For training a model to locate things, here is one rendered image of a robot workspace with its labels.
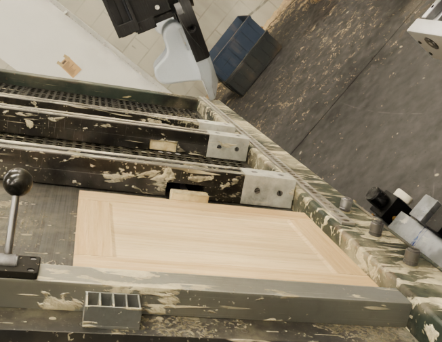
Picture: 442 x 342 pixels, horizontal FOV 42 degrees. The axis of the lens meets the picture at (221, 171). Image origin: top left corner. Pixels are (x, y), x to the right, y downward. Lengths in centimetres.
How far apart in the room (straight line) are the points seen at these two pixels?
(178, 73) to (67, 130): 109
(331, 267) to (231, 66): 433
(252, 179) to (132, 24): 78
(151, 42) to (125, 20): 561
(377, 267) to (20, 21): 412
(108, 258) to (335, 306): 34
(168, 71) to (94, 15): 558
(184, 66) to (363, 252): 56
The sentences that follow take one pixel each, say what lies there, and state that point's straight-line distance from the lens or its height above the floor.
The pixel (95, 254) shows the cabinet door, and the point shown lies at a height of 128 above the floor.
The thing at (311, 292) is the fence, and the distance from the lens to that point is 85.
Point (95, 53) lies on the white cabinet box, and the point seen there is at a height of 127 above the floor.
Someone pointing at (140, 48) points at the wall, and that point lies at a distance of 620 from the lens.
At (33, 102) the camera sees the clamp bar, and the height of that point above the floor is 147.
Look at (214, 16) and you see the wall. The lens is 626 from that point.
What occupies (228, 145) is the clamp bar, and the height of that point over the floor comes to 96.
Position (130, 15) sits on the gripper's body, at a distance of 59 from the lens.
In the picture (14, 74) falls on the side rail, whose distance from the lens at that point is 259.
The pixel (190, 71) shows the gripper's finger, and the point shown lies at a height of 139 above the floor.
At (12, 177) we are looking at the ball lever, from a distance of 78.
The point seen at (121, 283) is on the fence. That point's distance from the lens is 77.
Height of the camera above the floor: 150
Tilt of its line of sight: 19 degrees down
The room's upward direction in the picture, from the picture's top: 52 degrees counter-clockwise
